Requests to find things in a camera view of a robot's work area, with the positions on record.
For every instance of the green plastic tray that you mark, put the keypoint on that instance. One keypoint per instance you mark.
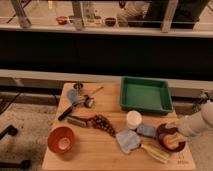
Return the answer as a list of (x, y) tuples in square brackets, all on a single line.
[(145, 95)]

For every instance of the orange bowl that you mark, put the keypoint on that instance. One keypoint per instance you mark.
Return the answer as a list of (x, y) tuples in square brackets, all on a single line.
[(61, 140)]

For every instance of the dark purple bowl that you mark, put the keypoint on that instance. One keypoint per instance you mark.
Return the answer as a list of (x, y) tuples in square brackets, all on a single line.
[(162, 131)]

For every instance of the dark bowl in background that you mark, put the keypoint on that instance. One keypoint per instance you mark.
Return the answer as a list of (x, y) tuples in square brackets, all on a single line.
[(110, 21)]

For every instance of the light blue cloth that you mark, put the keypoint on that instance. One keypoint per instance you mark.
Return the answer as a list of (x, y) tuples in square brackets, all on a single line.
[(128, 140)]

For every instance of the red bowl in background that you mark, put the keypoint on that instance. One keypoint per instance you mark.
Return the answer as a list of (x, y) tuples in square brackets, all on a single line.
[(62, 20)]

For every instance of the wooden handled spoon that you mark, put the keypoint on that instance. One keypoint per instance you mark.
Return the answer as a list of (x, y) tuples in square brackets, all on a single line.
[(89, 99)]

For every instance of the blue sponge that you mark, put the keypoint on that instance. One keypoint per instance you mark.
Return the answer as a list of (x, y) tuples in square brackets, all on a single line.
[(146, 130)]

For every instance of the apple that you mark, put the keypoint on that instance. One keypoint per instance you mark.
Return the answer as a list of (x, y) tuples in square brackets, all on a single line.
[(172, 141)]

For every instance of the black handled knife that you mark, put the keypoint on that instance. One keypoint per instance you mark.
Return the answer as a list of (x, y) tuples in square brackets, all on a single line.
[(73, 97)]

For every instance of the white cup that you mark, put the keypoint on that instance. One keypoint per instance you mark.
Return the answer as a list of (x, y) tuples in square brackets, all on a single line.
[(133, 119)]

